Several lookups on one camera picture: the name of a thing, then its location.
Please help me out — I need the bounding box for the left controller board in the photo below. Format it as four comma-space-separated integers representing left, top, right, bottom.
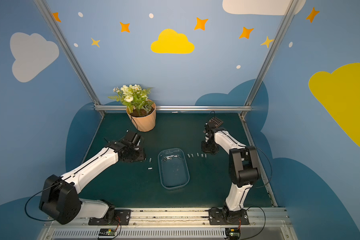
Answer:
98, 228, 117, 240

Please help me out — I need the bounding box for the aluminium back crossbar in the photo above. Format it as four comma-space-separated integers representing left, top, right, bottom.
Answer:
95, 105, 252, 112

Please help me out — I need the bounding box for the green table mat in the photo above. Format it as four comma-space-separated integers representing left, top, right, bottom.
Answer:
81, 112, 274, 209

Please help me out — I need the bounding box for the small brown slotted scoop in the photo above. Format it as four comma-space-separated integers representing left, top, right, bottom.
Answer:
209, 117, 224, 128

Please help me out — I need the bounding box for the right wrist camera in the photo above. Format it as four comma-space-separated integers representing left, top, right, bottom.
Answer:
204, 122, 216, 143

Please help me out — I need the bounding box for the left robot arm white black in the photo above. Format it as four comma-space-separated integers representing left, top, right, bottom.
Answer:
39, 142, 146, 225

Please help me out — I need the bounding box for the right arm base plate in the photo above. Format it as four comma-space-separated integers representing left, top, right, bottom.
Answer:
208, 207, 250, 225

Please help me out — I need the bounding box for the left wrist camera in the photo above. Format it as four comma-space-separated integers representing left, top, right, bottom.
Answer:
123, 130, 142, 146

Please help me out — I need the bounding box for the aluminium front rail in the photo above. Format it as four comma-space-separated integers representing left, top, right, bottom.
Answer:
38, 207, 298, 240

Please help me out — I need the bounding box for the clear plastic storage box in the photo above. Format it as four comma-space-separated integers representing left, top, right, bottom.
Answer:
158, 148, 190, 190

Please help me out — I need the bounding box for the pile of chrome sockets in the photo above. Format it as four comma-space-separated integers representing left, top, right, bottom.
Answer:
163, 155, 183, 161

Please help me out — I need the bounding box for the white flowers green plant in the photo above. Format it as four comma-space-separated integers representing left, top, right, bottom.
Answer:
108, 84, 154, 118

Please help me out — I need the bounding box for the controller board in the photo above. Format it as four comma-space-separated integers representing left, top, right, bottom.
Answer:
225, 228, 241, 240
98, 228, 117, 240

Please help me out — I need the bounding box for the aluminium frame post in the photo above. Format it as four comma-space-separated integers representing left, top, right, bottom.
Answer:
34, 0, 101, 106
240, 0, 300, 120

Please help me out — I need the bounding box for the terracotta flower pot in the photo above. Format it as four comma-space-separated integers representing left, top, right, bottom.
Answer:
126, 101, 157, 132

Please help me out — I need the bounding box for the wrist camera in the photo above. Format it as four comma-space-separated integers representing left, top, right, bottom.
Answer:
204, 122, 216, 143
123, 130, 142, 146

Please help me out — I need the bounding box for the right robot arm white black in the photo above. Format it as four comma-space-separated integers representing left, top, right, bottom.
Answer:
202, 128, 261, 224

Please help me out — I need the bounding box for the right controller board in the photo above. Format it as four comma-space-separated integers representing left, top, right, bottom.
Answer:
225, 228, 241, 240

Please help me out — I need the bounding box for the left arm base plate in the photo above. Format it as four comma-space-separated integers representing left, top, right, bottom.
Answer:
88, 209, 132, 226

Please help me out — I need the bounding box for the right aluminium frame post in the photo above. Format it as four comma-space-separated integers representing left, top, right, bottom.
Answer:
240, 0, 300, 120

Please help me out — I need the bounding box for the left aluminium frame post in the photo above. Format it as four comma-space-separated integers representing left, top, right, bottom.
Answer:
34, 0, 101, 106

